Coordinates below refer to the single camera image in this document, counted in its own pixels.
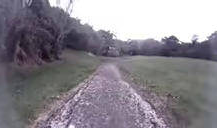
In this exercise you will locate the row of trees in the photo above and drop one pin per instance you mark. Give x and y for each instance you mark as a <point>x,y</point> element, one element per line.
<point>169,48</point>

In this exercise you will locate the robot's own part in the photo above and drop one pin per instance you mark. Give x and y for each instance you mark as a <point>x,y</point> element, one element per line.
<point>71,126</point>

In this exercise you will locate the green grass slope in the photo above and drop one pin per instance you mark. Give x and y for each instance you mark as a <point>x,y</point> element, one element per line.
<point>46,83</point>

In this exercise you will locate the green grass field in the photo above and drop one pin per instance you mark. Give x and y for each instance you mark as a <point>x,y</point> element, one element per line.
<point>172,76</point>

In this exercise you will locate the grey gravel path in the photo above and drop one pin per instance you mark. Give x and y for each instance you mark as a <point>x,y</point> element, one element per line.
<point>106,100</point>

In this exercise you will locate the wood of tall dark trees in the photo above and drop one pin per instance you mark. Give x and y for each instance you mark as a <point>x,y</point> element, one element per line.
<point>36,36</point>

